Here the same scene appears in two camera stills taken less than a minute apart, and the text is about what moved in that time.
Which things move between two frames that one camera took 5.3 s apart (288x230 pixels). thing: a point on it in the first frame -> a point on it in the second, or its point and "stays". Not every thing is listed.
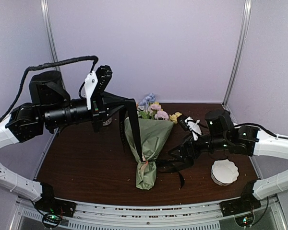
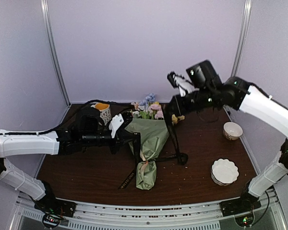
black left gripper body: x=98 y=111 -> x=118 y=141
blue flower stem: x=149 y=98 stays
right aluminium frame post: x=243 y=37 stays
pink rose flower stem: x=160 y=113 stays
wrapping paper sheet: x=151 y=132 stays
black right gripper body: x=188 y=143 -> x=184 y=109
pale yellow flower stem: x=173 y=117 stays
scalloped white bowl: x=224 y=172 stays
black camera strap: x=169 y=165 -> x=182 y=157
